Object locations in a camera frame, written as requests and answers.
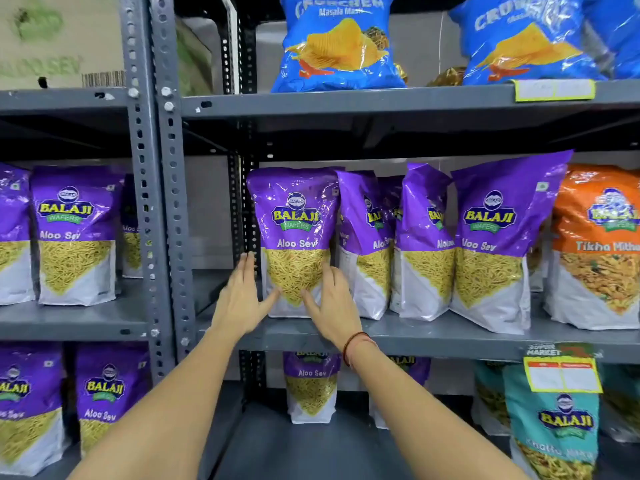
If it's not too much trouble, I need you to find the brown cardboard box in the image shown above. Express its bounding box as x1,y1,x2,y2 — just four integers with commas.
0,0,127,90

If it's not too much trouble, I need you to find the teal snack packet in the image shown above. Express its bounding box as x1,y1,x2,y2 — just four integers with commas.
471,361,512,436
502,364,601,480

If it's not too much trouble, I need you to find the yellow shelf price label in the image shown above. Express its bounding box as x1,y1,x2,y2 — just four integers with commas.
513,79,597,103

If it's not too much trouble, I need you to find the person's left forearm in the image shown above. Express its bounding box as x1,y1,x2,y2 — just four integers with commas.
67,325,251,480

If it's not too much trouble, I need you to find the red thread bracelet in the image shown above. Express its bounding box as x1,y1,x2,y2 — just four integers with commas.
342,332,378,368

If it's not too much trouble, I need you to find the blue chips bag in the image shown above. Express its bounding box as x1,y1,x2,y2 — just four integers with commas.
271,0,407,93
448,0,607,86
582,0,640,79

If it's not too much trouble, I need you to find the purple snack packet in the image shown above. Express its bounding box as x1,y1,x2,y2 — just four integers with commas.
30,166,125,307
377,176,405,231
0,164,36,305
75,342,152,458
450,150,574,335
283,352,342,425
369,356,432,430
0,343,68,477
390,163,457,322
120,174,146,279
246,167,345,319
336,170,396,321

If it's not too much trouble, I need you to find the grey metal shelving rack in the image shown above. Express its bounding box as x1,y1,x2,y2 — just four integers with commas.
0,0,177,480
150,0,640,480

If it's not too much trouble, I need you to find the yellow hanging price tag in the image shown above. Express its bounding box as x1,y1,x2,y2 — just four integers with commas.
523,343,604,394

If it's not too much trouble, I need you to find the orange snack packet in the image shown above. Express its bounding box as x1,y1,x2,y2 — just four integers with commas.
543,165,640,331

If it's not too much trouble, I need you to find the person's right forearm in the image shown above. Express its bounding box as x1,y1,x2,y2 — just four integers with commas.
345,340,531,480

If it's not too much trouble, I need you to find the person's left hand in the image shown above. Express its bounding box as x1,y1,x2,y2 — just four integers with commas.
212,252,281,341

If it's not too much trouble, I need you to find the person's right hand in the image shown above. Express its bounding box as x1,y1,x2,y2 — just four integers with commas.
301,262,364,351

